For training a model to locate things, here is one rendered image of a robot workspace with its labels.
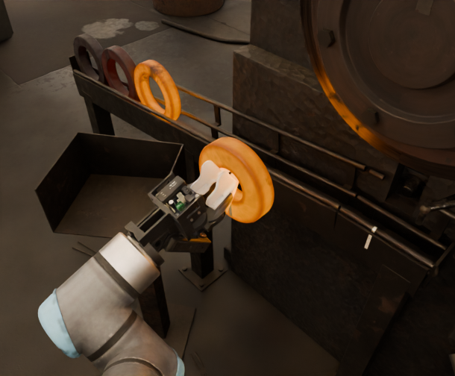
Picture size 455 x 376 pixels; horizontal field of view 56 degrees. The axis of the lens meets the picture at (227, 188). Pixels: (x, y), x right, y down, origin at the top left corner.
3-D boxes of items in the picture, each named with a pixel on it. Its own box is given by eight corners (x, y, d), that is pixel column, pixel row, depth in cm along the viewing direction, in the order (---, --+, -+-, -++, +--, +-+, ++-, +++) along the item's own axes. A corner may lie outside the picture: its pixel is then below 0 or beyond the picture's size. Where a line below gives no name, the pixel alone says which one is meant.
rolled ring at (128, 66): (124, 54, 120) (134, 50, 122) (94, 43, 132) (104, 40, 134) (140, 113, 131) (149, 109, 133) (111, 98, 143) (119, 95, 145)
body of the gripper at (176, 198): (206, 192, 62) (145, 251, 59) (219, 221, 69) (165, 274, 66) (174, 167, 66) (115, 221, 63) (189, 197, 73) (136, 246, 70)
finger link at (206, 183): (233, 148, 68) (192, 186, 66) (240, 170, 73) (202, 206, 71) (220, 139, 70) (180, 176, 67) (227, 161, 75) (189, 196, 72)
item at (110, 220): (127, 295, 151) (77, 130, 102) (198, 308, 148) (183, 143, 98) (104, 350, 137) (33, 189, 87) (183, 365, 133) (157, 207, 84)
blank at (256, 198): (206, 123, 74) (192, 131, 73) (275, 155, 65) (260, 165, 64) (215, 192, 84) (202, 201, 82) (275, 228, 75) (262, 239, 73)
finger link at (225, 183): (248, 157, 67) (206, 196, 64) (253, 178, 72) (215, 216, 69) (233, 148, 68) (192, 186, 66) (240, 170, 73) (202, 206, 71)
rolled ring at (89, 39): (93, 41, 131) (103, 38, 133) (66, 31, 143) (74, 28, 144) (110, 96, 143) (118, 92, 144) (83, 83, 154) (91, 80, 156)
